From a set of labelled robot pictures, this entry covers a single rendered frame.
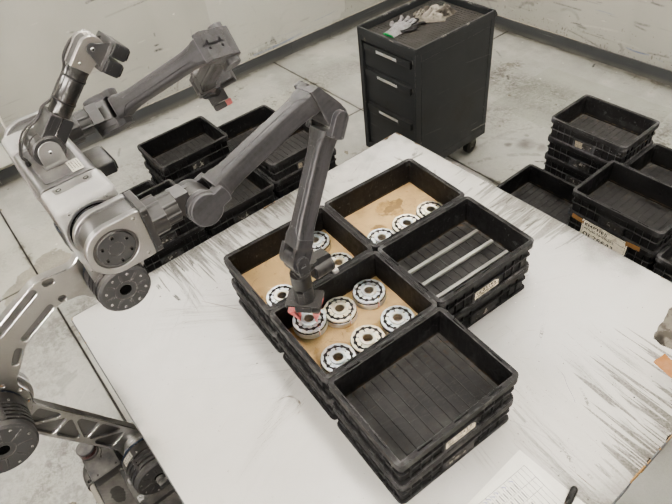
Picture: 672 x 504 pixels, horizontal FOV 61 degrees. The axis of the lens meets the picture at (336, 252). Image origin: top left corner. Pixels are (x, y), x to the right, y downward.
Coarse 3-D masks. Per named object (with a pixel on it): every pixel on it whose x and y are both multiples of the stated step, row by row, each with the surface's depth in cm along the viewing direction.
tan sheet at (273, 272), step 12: (336, 240) 200; (336, 252) 196; (348, 252) 195; (264, 264) 195; (276, 264) 195; (252, 276) 192; (264, 276) 191; (276, 276) 191; (288, 276) 190; (264, 288) 187; (264, 300) 184
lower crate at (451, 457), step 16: (512, 400) 151; (336, 416) 160; (496, 416) 150; (352, 432) 150; (480, 432) 151; (464, 448) 151; (368, 464) 154; (432, 464) 141; (448, 464) 150; (384, 480) 150; (416, 480) 140; (432, 480) 149; (400, 496) 145
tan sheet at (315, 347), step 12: (396, 300) 178; (360, 312) 176; (372, 312) 176; (360, 324) 173; (372, 324) 172; (324, 336) 171; (336, 336) 171; (348, 336) 170; (312, 348) 168; (324, 348) 168; (336, 360) 165
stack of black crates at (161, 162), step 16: (176, 128) 311; (192, 128) 317; (208, 128) 315; (144, 144) 304; (160, 144) 310; (176, 144) 316; (192, 144) 317; (208, 144) 296; (224, 144) 303; (160, 160) 309; (176, 160) 288; (192, 160) 295; (208, 160) 301; (160, 176) 298; (176, 176) 294; (192, 176) 299
